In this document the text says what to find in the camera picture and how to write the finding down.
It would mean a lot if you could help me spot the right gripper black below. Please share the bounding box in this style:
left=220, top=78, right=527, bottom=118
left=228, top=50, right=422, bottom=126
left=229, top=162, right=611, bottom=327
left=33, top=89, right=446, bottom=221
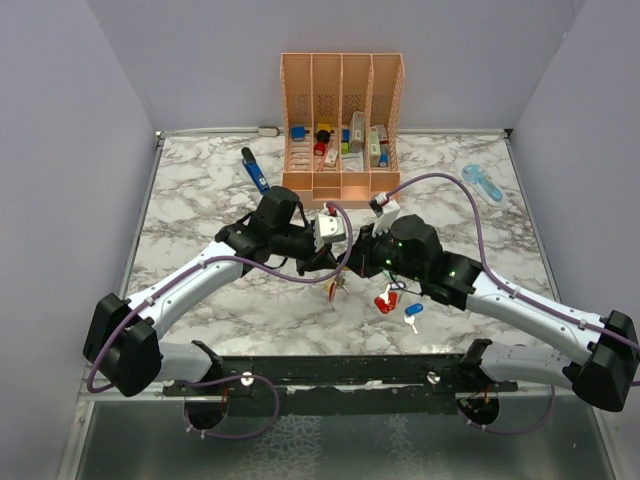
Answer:
left=338, top=222, right=425, bottom=283

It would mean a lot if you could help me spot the metal key holder red handle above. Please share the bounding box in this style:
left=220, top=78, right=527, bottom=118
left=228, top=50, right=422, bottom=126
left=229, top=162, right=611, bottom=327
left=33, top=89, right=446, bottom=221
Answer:
left=324, top=271, right=350, bottom=303

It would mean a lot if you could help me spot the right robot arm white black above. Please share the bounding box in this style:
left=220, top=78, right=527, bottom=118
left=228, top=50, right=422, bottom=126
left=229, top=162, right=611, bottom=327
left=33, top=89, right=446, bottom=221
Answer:
left=345, top=215, right=639, bottom=412

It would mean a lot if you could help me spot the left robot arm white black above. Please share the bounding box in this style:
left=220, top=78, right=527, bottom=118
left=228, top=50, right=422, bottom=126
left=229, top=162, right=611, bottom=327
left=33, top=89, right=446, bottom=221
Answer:
left=83, top=187, right=353, bottom=397

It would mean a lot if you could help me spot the red key tag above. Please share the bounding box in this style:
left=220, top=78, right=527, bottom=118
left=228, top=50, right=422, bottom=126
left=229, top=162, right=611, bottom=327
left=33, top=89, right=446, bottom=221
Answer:
left=374, top=291, right=398, bottom=314

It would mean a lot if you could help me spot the blue key tag with key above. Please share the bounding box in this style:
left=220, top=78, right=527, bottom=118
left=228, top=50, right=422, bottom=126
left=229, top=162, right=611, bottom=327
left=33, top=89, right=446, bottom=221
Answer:
left=404, top=303, right=424, bottom=335

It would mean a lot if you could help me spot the tall grey box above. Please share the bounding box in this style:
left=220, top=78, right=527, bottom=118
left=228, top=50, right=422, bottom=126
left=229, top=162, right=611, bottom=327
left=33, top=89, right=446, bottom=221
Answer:
left=348, top=111, right=366, bottom=153

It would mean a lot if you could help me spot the blue black stapler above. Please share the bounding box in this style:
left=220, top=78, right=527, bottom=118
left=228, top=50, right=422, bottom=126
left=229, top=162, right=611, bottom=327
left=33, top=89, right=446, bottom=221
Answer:
left=241, top=147, right=270, bottom=195

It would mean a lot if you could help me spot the white red box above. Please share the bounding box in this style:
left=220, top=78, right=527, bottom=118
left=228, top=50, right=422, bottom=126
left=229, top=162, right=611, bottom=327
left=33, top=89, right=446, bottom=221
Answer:
left=369, top=124, right=389, bottom=168

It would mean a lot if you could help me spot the black red stamp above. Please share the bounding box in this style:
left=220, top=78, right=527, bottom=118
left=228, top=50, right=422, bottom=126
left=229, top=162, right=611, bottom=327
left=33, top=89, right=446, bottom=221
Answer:
left=313, top=128, right=332, bottom=157

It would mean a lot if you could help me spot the blue cube in organizer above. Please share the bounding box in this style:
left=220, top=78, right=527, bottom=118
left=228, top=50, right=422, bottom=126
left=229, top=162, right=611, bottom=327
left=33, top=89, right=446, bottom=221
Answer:
left=290, top=125, right=309, bottom=142

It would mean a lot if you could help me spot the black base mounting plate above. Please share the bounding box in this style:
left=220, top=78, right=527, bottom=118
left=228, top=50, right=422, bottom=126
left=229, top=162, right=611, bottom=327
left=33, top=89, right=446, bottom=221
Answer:
left=163, top=354, right=517, bottom=417

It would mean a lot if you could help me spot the packaged blue toothbrush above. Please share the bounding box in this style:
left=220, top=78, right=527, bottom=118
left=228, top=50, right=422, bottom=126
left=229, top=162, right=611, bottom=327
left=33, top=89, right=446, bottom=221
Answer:
left=461, top=164, right=507, bottom=208

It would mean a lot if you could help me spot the peach desk organizer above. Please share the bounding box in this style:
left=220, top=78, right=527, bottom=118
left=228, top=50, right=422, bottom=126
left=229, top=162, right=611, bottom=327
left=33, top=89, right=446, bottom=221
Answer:
left=280, top=53, right=405, bottom=208

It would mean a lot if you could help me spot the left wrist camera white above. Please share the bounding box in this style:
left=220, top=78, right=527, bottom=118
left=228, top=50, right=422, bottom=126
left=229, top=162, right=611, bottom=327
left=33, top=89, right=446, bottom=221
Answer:
left=313, top=213, right=347, bottom=252

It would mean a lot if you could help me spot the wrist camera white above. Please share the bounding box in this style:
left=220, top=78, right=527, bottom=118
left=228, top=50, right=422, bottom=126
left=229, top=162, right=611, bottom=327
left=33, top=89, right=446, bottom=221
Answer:
left=369, top=192, right=400, bottom=237
left=313, top=213, right=347, bottom=252

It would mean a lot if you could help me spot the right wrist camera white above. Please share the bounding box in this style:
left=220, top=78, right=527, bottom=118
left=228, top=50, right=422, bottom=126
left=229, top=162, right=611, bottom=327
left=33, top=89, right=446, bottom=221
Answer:
left=369, top=192, right=400, bottom=237

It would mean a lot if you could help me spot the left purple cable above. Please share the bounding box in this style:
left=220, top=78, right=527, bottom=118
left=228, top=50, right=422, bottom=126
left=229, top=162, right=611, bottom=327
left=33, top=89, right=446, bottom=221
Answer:
left=87, top=201, right=354, bottom=440

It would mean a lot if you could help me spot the purple cable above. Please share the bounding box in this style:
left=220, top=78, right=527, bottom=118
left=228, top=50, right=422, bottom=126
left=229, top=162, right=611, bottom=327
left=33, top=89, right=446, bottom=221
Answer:
left=87, top=201, right=354, bottom=440
left=382, top=172, right=640, bottom=435

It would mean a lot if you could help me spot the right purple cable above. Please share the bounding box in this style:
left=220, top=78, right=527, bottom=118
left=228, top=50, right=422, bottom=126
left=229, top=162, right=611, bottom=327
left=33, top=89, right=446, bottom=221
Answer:
left=382, top=172, right=640, bottom=435

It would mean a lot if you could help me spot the white plug on rail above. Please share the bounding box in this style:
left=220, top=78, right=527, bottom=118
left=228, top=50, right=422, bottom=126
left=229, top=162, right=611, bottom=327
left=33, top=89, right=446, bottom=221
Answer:
left=257, top=126, right=280, bottom=138

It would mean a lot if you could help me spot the aluminium frame rail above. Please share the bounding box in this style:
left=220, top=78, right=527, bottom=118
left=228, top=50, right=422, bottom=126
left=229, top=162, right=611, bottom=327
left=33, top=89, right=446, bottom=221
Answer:
left=77, top=357, right=609, bottom=401

